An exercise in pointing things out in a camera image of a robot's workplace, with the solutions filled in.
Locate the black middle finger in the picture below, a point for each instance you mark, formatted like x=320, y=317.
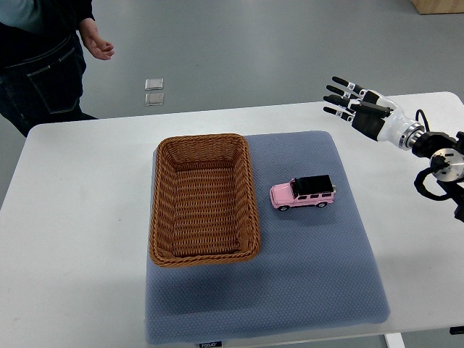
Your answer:
x=341, y=92

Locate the blue-grey foam mat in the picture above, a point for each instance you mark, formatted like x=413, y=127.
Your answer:
x=315, y=269

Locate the person's bare hand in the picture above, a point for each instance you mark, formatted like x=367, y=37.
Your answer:
x=93, y=42

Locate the wooden box corner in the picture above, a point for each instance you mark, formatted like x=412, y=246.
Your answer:
x=438, y=7

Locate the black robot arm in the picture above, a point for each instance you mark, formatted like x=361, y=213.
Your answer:
x=443, y=178

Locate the upper metal floor plate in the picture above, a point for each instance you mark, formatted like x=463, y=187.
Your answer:
x=154, y=84

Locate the white table leg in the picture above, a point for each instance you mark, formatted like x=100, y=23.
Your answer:
x=394, y=340

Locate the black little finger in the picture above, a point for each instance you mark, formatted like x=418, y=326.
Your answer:
x=346, y=116

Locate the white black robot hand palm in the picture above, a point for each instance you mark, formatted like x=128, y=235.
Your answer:
x=397, y=128

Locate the pink toy car black roof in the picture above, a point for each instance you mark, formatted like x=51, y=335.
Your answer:
x=312, y=191

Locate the black thumb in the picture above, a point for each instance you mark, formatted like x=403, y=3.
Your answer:
x=371, y=109

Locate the lower metal floor plate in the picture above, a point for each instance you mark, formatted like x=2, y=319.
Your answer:
x=154, y=99

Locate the brown wicker basket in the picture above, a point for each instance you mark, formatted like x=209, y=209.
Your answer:
x=204, y=210

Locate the person in dark jeans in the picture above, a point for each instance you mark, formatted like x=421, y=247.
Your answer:
x=42, y=62

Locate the metal floor plate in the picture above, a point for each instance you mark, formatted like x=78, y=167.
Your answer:
x=154, y=84
x=154, y=99

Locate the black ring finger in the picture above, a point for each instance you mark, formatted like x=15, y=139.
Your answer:
x=340, y=101

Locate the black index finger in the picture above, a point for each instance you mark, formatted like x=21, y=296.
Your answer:
x=347, y=84

